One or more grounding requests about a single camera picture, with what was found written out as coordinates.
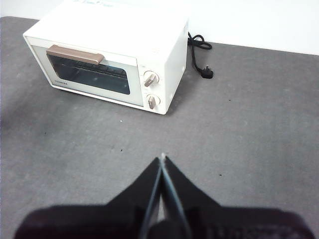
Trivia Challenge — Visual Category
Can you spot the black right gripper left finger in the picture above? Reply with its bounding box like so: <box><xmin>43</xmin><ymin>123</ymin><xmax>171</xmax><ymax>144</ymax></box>
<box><xmin>14</xmin><ymin>157</ymin><xmax>163</xmax><ymax>239</ymax></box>

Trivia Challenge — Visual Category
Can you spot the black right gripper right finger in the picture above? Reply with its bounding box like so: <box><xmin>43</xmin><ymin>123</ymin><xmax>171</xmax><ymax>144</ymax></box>
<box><xmin>163</xmin><ymin>156</ymin><xmax>316</xmax><ymax>239</ymax></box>

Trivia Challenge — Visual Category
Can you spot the glass oven door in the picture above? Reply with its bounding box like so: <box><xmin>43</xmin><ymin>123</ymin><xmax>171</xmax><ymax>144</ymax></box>
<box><xmin>26</xmin><ymin>37</ymin><xmax>144</xmax><ymax>108</ymax></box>

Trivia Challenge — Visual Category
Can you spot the beige oven knob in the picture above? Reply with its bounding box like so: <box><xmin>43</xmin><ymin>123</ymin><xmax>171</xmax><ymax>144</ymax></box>
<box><xmin>144</xmin><ymin>70</ymin><xmax>160</xmax><ymax>88</ymax></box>
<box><xmin>146</xmin><ymin>93</ymin><xmax>161</xmax><ymax>110</ymax></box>

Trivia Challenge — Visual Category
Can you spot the cream toaster oven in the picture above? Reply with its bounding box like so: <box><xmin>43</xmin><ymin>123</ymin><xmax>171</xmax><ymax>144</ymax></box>
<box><xmin>22</xmin><ymin>0</ymin><xmax>189</xmax><ymax>116</ymax></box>

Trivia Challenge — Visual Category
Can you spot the black power cord with plug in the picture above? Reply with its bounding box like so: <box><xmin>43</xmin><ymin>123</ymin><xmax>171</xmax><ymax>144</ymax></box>
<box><xmin>186</xmin><ymin>31</ymin><xmax>214</xmax><ymax>80</ymax></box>

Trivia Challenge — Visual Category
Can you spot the metal wire oven rack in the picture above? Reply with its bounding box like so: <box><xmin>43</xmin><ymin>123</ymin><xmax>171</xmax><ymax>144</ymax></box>
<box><xmin>72</xmin><ymin>62</ymin><xmax>127</xmax><ymax>78</ymax></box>

